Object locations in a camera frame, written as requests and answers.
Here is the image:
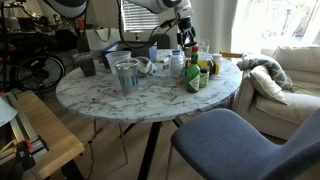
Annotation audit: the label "white lampshade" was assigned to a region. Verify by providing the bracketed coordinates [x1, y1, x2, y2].
[0, 96, 18, 128]

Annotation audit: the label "wooden chair backrest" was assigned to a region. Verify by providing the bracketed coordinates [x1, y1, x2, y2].
[219, 51, 244, 59]

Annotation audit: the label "blue open box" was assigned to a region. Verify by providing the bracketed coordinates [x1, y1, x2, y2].
[100, 40, 158, 69]

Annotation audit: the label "white window blind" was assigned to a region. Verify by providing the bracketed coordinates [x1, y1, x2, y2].
[120, 0, 161, 33]

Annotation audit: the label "green bottle red cap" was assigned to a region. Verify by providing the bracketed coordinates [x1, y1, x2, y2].
[182, 45, 202, 94]

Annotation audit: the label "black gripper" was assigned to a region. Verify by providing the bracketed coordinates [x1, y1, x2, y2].
[177, 15, 198, 48]

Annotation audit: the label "orange canister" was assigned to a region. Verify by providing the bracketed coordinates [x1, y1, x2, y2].
[76, 17, 86, 31]

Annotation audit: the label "small white jar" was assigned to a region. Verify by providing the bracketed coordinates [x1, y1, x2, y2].
[211, 53, 223, 66]

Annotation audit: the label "light grey curtain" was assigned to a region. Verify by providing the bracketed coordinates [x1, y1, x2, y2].
[187, 0, 239, 54]

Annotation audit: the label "dark smoky plastic cup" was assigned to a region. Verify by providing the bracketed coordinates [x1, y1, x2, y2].
[73, 51, 98, 78]

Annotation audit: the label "beige sofa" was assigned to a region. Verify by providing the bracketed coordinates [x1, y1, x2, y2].
[233, 44, 320, 141]

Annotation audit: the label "red black clamp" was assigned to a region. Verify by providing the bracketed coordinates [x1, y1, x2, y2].
[13, 139, 38, 171]

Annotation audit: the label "beige throw pillow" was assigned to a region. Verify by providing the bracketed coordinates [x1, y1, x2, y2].
[249, 64, 288, 106]

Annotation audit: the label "clear cup blue stripes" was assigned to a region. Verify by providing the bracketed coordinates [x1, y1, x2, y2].
[114, 58, 140, 94]

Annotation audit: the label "blue upholstered chair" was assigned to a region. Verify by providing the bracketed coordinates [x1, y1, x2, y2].
[165, 107, 320, 180]

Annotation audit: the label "round marble table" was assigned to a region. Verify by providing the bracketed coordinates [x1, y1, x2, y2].
[55, 49, 243, 180]

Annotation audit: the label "white bottle blue cap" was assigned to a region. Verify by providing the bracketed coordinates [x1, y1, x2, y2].
[169, 49, 186, 79]

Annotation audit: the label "large clear plastic cup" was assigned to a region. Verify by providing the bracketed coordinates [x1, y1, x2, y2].
[105, 50, 133, 76]

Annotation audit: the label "grey patterned throw blanket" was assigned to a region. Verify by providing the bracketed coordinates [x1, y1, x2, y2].
[236, 54, 294, 91]

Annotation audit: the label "black bicycle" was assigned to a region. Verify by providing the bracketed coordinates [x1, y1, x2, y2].
[0, 41, 67, 94]

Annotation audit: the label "dark grey chair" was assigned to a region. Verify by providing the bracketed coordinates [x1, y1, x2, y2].
[149, 33, 172, 50]

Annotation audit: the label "metal rail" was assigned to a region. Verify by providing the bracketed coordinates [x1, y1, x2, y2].
[0, 91, 49, 166]

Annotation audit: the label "thin floor cable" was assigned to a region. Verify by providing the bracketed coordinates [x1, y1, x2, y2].
[86, 139, 98, 180]

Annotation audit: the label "wooden bench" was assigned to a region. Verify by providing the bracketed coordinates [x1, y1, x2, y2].
[14, 89, 86, 180]

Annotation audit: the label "white paper shopping bag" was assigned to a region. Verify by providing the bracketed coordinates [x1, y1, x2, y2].
[84, 27, 122, 53]

